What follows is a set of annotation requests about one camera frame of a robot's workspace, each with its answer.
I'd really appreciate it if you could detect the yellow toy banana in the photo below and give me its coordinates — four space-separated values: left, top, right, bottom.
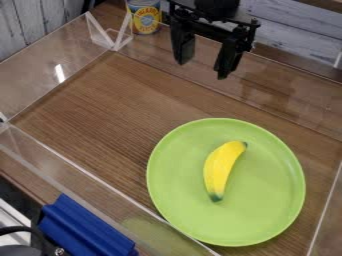
203 141 248 202

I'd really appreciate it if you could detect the clear acrylic corner bracket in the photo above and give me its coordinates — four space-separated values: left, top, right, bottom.
85 12 134 52

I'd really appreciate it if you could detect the blue plastic clamp block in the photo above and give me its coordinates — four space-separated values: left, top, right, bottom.
38 194 139 256

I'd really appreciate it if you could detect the yellow labelled tin can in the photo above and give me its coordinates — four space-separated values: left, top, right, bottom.
126 0 162 35

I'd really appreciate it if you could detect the clear acrylic enclosure wall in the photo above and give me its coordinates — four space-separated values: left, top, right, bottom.
0 5 342 256

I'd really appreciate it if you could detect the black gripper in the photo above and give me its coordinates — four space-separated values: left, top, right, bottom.
167 0 261 80

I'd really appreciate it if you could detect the black cable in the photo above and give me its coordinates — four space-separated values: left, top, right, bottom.
0 225 47 251

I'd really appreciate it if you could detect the green round plate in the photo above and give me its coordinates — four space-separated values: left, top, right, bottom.
146 118 306 247

